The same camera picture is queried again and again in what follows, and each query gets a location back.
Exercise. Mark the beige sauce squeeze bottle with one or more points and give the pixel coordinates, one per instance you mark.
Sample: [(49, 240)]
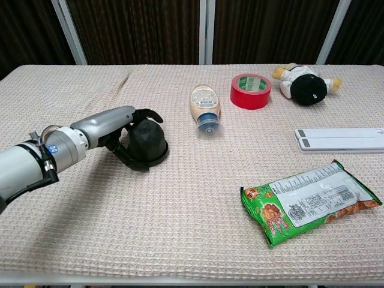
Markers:
[(204, 105)]

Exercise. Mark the green snack bag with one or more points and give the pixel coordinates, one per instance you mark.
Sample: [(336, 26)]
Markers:
[(303, 207)]

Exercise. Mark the white aluminium frame post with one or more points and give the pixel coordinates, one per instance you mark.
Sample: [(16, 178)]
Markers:
[(207, 30), (70, 33), (333, 33)]

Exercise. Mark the white flat rectangular device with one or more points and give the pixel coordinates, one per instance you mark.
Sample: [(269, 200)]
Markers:
[(339, 143)]

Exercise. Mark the red tape roll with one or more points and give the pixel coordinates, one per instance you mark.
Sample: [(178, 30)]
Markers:
[(249, 100)]

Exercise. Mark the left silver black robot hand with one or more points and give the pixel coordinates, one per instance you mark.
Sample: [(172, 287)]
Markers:
[(102, 123)]

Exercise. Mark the black round dice tray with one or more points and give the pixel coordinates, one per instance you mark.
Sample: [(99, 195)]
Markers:
[(159, 160)]

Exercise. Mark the white table frame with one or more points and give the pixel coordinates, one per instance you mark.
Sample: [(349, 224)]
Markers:
[(192, 281)]

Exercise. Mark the beige waffle tablecloth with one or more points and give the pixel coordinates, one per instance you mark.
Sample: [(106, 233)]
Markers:
[(120, 225)]

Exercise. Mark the black dice cup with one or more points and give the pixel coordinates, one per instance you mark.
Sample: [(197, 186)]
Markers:
[(148, 141)]

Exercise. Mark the dark brown curtain panel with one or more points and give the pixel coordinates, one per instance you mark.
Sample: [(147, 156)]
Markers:
[(27, 33), (363, 30), (135, 30), (270, 30)]

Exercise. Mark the black-haired plush doll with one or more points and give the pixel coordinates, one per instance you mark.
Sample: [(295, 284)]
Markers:
[(307, 87)]

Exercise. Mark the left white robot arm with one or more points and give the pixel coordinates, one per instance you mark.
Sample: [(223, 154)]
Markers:
[(27, 163)]

